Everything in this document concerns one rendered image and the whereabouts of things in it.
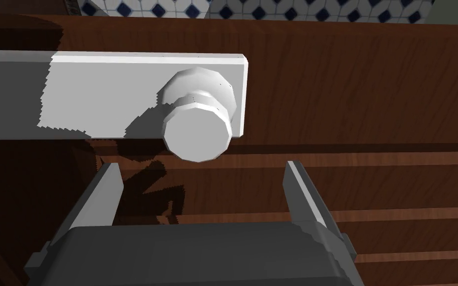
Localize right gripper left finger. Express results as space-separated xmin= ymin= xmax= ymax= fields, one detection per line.
xmin=50 ymin=162 xmax=124 ymax=246

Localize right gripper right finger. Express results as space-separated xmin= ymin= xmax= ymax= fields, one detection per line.
xmin=282 ymin=160 xmax=343 ymax=241

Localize white door lock plate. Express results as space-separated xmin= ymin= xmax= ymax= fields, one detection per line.
xmin=0 ymin=50 xmax=249 ymax=141

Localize brown wooden door leaf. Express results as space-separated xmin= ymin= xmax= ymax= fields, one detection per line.
xmin=0 ymin=14 xmax=458 ymax=286

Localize white door knob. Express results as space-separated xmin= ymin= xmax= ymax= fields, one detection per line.
xmin=156 ymin=67 xmax=237 ymax=163

